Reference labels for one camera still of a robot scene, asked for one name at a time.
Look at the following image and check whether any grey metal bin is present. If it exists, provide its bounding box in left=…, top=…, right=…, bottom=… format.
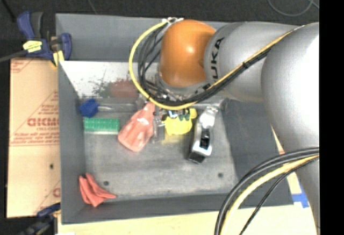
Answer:
left=55, top=13, right=294, bottom=224

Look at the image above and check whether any green flat block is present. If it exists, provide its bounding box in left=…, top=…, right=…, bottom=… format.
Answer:
left=83, top=118, right=120, bottom=133

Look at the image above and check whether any clear bottle with blue cap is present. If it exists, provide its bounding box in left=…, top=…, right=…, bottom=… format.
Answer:
left=78, top=98, right=141, bottom=119

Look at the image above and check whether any red-orange cloth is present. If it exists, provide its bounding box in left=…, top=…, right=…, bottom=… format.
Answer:
left=78, top=173, right=117, bottom=208

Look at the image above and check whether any brown cardboard board red print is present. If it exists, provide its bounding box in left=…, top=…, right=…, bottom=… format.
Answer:
left=5, top=56, right=61, bottom=218

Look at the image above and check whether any black cylinder on white bracket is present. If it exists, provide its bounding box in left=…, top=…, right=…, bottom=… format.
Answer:
left=187, top=106, right=219, bottom=165

